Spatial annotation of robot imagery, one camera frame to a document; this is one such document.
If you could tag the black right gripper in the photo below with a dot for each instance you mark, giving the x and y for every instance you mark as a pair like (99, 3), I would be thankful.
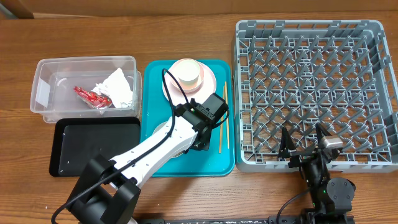
(286, 147)

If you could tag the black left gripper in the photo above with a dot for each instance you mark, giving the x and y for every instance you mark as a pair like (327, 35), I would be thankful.
(204, 144)

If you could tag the grey bowl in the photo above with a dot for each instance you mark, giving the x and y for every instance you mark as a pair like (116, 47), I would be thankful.
(160, 126)

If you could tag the white napkin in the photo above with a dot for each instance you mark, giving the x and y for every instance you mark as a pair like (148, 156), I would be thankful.
(116, 88)

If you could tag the red snack wrapper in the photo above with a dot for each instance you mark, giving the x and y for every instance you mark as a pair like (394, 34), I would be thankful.
(92, 99)

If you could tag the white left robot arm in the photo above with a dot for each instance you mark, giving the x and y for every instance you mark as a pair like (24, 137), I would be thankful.
(107, 191)

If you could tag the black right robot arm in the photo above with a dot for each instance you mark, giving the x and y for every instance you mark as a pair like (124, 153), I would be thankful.
(331, 197)

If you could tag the grey dishwasher rack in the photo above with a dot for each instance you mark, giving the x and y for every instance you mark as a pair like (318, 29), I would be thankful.
(295, 74)

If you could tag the teal plastic tray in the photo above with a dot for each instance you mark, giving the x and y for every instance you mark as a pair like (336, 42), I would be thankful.
(156, 110)

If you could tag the pink plate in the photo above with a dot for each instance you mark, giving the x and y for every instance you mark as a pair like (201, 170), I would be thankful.
(200, 91)

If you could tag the left wooden chopstick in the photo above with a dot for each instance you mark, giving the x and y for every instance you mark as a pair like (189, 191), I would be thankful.
(221, 128)

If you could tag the wooden chopstick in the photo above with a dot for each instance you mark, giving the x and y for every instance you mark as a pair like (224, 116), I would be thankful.
(227, 130)
(221, 128)

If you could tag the right wooden chopstick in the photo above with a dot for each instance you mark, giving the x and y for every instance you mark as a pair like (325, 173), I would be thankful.
(227, 130)

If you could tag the pale green cup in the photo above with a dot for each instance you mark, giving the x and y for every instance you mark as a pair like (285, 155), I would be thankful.
(188, 71)

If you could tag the black tray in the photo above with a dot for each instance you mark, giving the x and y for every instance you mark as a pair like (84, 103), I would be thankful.
(78, 140)

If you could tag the clear plastic bin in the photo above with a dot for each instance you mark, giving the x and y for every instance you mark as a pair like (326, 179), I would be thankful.
(53, 94)

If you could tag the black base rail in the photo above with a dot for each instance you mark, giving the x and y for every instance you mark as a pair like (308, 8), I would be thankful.
(269, 220)

